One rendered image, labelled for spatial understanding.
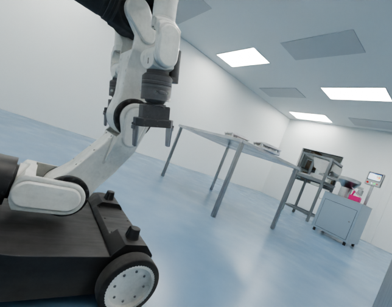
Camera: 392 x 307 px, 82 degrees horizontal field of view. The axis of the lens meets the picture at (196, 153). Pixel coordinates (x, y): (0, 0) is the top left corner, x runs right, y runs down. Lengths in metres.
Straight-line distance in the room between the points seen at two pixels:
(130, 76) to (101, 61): 4.33
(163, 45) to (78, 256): 0.65
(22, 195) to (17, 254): 0.17
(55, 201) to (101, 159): 0.19
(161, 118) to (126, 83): 0.23
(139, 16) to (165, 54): 0.24
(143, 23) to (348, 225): 4.40
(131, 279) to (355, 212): 4.21
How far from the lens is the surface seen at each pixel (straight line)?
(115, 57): 1.19
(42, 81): 5.06
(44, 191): 0.84
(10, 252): 0.79
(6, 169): 0.86
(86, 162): 0.86
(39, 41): 5.11
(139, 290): 0.90
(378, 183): 5.11
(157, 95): 0.66
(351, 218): 4.71
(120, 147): 0.84
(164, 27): 0.67
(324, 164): 5.90
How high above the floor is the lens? 0.59
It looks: 1 degrees down
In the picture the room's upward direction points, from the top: 22 degrees clockwise
